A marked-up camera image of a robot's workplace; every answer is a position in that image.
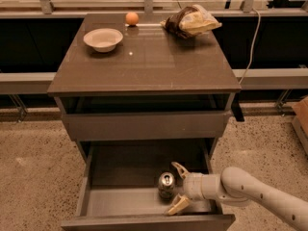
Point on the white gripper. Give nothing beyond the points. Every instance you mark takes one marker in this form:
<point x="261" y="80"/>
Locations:
<point x="193" y="186"/>

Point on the green 7up can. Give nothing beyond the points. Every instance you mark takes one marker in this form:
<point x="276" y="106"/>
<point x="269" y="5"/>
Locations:
<point x="166" y="185"/>

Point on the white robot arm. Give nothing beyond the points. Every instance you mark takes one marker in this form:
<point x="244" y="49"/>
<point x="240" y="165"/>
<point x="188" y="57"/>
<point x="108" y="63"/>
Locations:
<point x="236" y="187"/>

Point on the open middle drawer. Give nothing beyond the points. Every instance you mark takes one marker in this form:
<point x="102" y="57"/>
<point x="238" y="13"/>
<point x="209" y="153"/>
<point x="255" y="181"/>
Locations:
<point x="120" y="188"/>

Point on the closed top drawer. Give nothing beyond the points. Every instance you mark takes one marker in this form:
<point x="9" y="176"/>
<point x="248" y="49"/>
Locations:
<point x="145" y="126"/>

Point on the grey drawer cabinet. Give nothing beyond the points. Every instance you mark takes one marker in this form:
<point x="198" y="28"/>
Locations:
<point x="149" y="71"/>

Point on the wooden box at right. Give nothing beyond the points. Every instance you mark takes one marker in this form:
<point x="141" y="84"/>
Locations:
<point x="300" y="122"/>

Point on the yellow brown chip bag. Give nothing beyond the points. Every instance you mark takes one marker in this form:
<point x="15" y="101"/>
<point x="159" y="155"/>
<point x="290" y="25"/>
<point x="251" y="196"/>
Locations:
<point x="190" y="22"/>

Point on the white bowl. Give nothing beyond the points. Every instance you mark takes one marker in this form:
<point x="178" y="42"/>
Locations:
<point x="103" y="40"/>

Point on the orange fruit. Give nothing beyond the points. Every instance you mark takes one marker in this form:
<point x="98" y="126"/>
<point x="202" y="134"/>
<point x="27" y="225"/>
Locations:
<point x="131" y="19"/>

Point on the metal railing frame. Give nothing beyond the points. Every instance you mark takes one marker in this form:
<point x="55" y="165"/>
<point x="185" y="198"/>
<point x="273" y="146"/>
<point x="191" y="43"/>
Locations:
<point x="26" y="24"/>

